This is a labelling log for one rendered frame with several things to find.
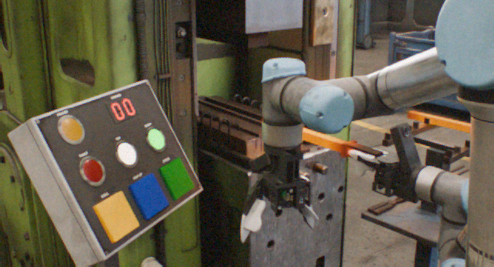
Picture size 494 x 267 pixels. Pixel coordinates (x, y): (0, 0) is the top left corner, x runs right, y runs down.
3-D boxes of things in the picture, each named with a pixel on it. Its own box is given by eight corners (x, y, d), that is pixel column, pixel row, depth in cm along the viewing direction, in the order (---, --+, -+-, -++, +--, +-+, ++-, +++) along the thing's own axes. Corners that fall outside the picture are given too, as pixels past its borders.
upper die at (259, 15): (302, 27, 153) (302, -8, 150) (245, 34, 141) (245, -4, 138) (214, 14, 184) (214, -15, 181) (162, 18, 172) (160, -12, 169)
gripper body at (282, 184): (273, 217, 100) (274, 154, 96) (255, 198, 108) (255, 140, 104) (311, 210, 103) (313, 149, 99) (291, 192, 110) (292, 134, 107)
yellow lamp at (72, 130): (87, 140, 101) (85, 118, 100) (63, 146, 99) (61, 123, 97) (81, 136, 104) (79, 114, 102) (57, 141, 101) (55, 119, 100)
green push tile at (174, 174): (195, 186, 122) (180, 156, 121) (176, 200, 115) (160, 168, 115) (190, 189, 123) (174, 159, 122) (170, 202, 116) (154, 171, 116)
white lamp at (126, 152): (141, 163, 110) (140, 143, 109) (120, 169, 108) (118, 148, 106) (133, 159, 113) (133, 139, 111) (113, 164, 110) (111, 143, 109)
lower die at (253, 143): (299, 147, 164) (299, 120, 161) (246, 163, 152) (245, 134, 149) (216, 116, 195) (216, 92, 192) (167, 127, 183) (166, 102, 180)
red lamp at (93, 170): (109, 181, 102) (106, 159, 100) (85, 187, 99) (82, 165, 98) (101, 176, 104) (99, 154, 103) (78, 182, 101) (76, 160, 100)
